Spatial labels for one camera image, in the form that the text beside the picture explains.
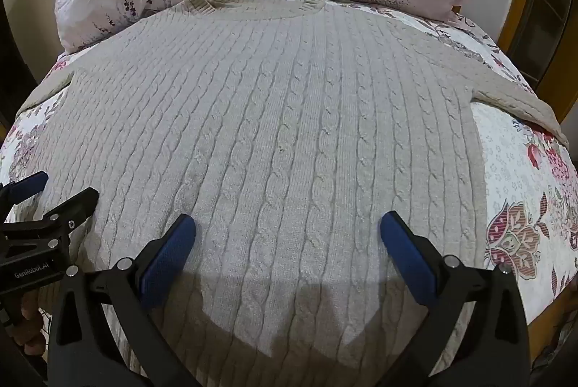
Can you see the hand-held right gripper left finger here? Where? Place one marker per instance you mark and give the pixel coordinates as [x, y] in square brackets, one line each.
[166, 261]

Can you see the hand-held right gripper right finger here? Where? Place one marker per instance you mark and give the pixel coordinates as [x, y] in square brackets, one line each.
[407, 257]

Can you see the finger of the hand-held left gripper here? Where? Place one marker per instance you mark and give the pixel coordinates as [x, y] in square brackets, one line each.
[28, 184]
[67, 211]

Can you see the person's left hand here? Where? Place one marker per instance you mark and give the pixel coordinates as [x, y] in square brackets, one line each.
[30, 321]

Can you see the white floral bedspread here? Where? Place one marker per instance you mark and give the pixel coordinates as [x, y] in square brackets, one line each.
[510, 170]

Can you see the wooden bed frame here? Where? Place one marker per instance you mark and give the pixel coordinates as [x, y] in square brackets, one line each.
[524, 7]

